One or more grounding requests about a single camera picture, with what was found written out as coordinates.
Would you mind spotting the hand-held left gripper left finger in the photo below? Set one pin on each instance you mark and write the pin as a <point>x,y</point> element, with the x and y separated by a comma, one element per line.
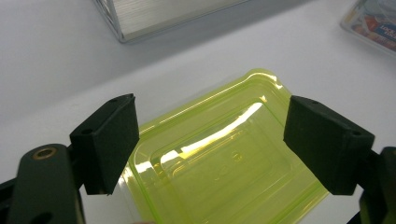
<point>106,146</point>

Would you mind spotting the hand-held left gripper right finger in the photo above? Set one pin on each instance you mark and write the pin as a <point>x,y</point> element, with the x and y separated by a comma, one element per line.
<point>323,146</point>

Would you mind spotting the green translucent plastic lid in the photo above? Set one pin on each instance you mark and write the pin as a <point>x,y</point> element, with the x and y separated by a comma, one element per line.
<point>218,174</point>

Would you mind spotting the clear plastic container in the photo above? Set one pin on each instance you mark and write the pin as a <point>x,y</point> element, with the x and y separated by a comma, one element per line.
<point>162,15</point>

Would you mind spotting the colourful printed packet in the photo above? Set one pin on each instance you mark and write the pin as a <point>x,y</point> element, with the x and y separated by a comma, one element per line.
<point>373,25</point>

